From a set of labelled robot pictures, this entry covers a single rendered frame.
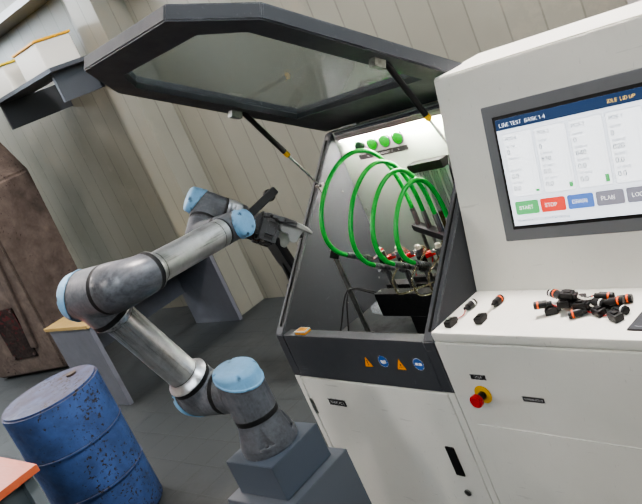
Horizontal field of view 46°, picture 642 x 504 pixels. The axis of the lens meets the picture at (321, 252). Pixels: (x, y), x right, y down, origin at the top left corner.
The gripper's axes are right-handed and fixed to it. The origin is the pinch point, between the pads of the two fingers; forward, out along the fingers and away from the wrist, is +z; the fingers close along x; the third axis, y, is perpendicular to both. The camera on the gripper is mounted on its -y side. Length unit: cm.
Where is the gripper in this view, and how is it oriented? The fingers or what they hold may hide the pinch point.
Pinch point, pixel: (304, 231)
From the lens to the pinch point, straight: 218.6
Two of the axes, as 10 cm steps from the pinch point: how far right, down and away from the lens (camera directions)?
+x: 3.8, -1.5, -9.1
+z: 8.9, 3.1, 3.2
